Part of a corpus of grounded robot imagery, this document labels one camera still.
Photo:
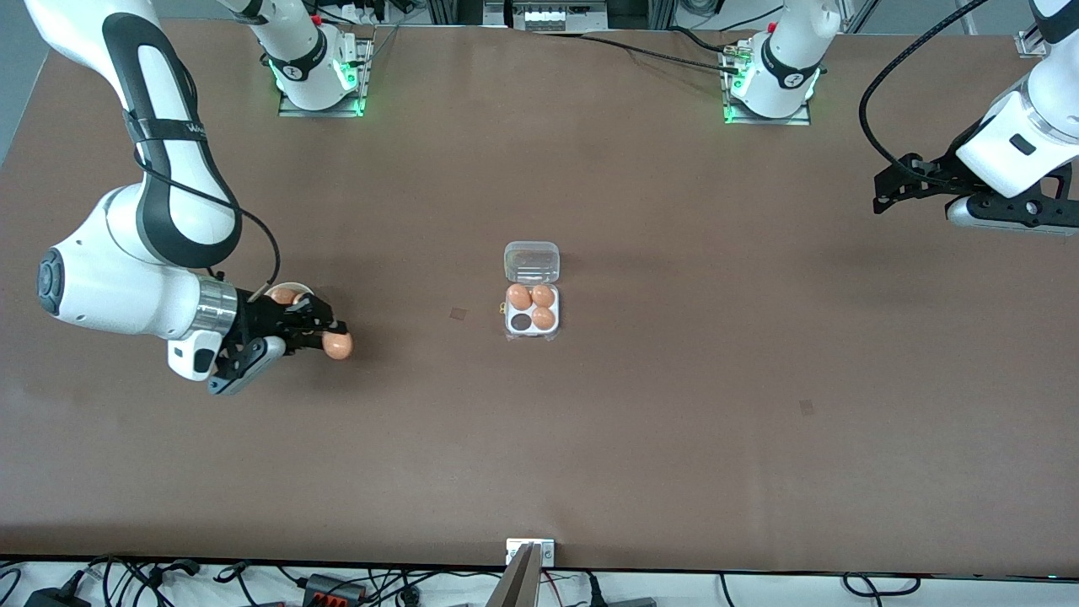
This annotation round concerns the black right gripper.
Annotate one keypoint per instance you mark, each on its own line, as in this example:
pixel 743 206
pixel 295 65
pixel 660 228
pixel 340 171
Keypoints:
pixel 263 318

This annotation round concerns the brown egg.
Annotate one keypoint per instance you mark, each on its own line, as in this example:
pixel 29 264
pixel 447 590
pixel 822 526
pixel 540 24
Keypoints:
pixel 285 296
pixel 544 295
pixel 518 297
pixel 544 318
pixel 339 346

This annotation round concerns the clear plastic egg box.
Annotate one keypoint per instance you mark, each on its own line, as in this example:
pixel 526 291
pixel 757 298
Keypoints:
pixel 531 261

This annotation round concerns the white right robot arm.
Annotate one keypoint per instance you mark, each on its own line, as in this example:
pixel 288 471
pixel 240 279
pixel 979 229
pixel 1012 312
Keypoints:
pixel 110 287

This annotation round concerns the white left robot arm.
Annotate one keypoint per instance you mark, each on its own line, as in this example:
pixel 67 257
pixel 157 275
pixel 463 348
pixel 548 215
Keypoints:
pixel 788 67

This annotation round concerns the white round bowl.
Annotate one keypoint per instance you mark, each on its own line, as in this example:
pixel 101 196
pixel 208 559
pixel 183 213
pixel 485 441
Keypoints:
pixel 291 287

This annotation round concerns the black red connector block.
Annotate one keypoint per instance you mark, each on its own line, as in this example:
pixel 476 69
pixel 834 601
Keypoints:
pixel 329 583

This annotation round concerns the black plug connector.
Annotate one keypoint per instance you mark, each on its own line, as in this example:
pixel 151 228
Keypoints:
pixel 181 566

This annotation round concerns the aluminium profile bar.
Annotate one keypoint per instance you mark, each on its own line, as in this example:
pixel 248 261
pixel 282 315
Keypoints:
pixel 516 586

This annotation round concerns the black power adapter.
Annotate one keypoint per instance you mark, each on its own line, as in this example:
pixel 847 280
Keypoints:
pixel 50 598

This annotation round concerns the white power strip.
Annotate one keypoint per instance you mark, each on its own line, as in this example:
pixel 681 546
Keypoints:
pixel 541 17

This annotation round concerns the black upright plug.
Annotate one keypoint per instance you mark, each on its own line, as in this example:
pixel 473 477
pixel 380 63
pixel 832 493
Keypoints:
pixel 596 592

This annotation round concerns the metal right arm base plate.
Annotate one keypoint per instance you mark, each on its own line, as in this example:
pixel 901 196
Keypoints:
pixel 291 110

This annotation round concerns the silver table edge bracket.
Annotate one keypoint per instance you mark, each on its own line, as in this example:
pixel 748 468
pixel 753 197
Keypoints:
pixel 546 552

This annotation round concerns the aluminium frame post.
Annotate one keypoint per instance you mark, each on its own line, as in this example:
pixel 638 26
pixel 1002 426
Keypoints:
pixel 442 10

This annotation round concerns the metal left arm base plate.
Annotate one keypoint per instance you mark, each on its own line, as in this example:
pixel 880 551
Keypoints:
pixel 801 120

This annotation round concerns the silver corner bracket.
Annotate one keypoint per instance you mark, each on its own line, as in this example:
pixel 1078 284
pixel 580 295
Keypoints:
pixel 1030 44

